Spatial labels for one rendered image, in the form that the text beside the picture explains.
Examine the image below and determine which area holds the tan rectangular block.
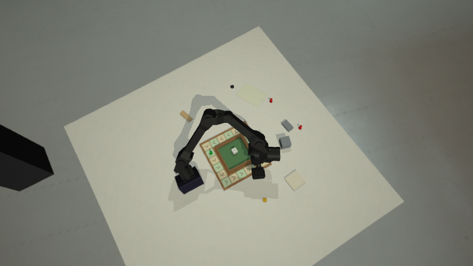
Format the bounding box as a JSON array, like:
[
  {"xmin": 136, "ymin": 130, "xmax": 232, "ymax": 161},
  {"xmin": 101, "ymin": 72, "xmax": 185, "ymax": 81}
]
[{"xmin": 180, "ymin": 111, "xmax": 193, "ymax": 122}]

